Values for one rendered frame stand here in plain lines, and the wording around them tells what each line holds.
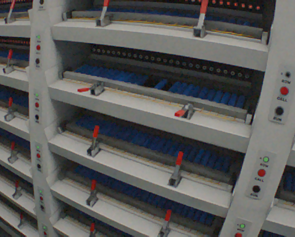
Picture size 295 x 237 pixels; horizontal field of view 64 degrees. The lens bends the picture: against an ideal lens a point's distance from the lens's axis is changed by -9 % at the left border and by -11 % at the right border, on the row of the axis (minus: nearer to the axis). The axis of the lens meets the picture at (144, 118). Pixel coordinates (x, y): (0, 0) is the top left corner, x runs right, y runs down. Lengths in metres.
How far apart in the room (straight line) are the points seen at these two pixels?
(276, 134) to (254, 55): 0.17
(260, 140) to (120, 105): 0.36
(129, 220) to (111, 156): 0.21
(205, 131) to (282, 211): 0.29
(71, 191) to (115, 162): 0.26
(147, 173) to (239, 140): 0.28
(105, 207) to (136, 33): 0.56
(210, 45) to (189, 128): 0.19
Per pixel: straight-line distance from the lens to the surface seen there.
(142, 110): 0.64
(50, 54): 0.83
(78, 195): 0.94
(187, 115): 0.62
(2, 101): 1.21
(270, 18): 0.77
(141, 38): 0.64
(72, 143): 0.86
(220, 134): 0.60
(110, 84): 0.74
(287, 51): 0.56
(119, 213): 0.86
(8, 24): 1.00
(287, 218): 0.70
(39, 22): 0.86
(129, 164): 0.75
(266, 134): 0.58
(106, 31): 0.69
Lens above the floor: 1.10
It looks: 18 degrees down
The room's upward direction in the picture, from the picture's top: 7 degrees clockwise
